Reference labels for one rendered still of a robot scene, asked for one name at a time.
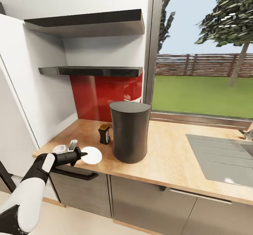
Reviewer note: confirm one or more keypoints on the coffee cup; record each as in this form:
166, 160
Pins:
59, 149

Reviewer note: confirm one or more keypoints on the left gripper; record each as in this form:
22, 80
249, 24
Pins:
74, 156

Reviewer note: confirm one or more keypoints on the coffee maker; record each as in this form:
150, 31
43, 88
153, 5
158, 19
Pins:
130, 123

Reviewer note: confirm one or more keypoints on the fridge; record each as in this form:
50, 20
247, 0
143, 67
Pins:
34, 107

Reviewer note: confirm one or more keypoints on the countertop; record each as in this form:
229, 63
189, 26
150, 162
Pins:
170, 160

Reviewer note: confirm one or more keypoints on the bottle of coffee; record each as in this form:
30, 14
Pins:
104, 134

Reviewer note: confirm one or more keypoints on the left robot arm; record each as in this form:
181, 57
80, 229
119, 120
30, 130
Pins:
20, 213

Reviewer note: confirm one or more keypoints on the saucer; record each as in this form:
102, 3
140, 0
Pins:
93, 155

